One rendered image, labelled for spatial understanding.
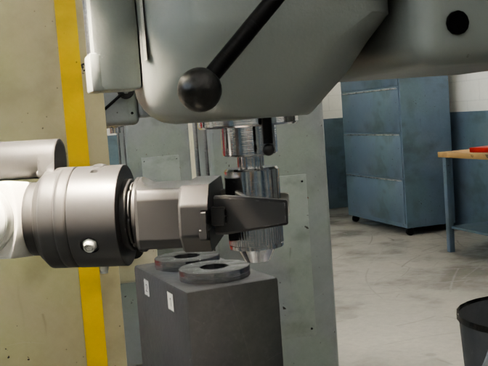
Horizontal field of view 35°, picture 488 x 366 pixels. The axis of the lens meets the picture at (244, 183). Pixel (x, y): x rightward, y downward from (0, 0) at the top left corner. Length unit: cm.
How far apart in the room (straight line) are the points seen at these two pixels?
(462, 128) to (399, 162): 74
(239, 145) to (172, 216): 8
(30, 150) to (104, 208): 9
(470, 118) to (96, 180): 747
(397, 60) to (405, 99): 726
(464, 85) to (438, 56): 753
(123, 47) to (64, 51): 175
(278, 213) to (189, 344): 34
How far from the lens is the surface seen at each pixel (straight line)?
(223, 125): 63
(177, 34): 57
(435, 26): 60
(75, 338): 244
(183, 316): 94
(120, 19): 63
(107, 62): 62
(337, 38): 60
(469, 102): 808
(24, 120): 236
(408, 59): 62
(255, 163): 66
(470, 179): 813
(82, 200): 65
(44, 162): 69
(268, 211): 64
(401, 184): 795
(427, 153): 802
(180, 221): 62
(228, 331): 95
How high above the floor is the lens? 131
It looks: 5 degrees down
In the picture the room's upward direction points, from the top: 4 degrees counter-clockwise
